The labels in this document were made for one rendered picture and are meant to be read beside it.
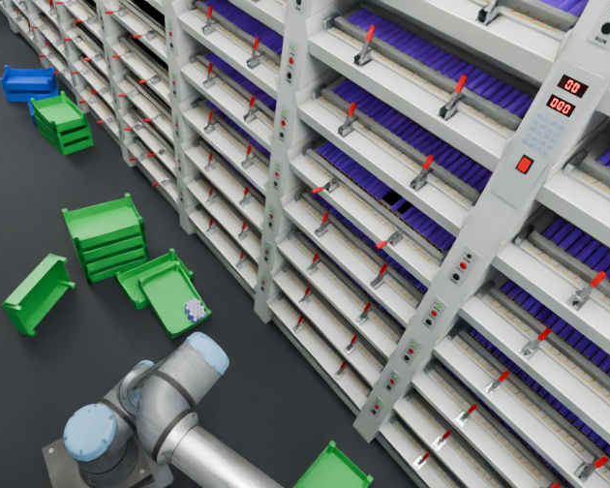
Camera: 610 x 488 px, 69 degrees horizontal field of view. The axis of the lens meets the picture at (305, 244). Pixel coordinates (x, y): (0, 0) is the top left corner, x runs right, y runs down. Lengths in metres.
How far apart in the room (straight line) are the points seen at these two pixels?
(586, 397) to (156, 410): 0.93
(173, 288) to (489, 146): 1.62
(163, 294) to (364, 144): 1.31
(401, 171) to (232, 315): 1.28
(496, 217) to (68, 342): 1.80
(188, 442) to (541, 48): 0.97
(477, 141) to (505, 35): 0.20
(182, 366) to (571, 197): 0.85
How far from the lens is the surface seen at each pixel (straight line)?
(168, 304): 2.19
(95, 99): 3.37
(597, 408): 1.23
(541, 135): 0.95
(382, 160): 1.22
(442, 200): 1.15
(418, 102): 1.09
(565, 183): 0.99
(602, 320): 1.09
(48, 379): 2.16
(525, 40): 0.96
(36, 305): 2.35
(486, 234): 1.08
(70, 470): 1.85
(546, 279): 1.09
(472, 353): 1.37
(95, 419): 1.58
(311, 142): 1.49
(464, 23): 1.00
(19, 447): 2.06
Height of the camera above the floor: 1.82
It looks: 46 degrees down
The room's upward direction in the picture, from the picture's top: 12 degrees clockwise
